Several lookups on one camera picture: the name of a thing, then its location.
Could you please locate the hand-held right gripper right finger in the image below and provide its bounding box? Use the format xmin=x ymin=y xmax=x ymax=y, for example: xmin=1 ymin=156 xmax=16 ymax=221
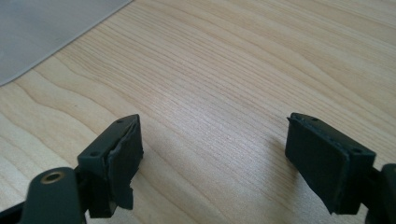
xmin=284 ymin=112 xmax=377 ymax=216

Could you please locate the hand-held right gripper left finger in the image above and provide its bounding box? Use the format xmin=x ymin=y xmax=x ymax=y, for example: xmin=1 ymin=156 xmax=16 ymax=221
xmin=77 ymin=113 xmax=145 ymax=219

